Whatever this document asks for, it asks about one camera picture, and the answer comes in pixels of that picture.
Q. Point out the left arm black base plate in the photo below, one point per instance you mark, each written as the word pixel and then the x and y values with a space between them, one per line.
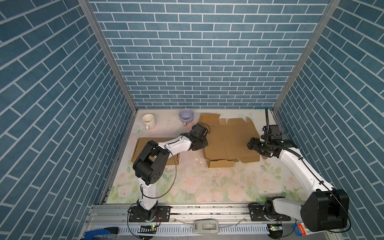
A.
pixel 139 215

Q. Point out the brown cardboard sheet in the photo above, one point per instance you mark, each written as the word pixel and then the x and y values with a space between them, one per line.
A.
pixel 227 141

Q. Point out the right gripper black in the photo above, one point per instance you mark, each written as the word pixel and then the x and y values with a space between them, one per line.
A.
pixel 253 143

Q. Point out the lavender speckled ceramic cup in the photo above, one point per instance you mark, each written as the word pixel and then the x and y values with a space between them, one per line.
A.
pixel 186 116

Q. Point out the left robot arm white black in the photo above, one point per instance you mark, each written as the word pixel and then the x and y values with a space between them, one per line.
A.
pixel 151 162

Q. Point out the blue tool at bottom left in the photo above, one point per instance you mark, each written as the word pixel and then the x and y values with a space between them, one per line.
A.
pixel 101 234

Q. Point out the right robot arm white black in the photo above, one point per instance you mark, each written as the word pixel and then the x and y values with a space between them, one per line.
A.
pixel 325 208

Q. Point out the aluminium mounting rail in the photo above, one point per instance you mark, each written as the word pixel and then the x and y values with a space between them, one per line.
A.
pixel 117 214

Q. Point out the grey plastic handle clamp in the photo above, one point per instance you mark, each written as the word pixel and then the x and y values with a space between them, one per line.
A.
pixel 206 226

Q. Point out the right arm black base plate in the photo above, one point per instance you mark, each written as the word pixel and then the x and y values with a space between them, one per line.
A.
pixel 258 213

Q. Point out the white red blue carton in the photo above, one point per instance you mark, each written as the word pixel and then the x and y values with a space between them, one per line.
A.
pixel 301 230

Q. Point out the brown cardboard box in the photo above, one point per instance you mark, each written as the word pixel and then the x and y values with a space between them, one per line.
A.
pixel 141 144

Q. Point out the small green circuit board right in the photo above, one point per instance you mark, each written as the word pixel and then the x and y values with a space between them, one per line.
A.
pixel 275 228

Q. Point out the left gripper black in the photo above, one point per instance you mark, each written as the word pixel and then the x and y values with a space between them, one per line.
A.
pixel 204 142

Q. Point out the white ceramic mug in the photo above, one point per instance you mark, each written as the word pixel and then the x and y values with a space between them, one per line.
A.
pixel 149 121

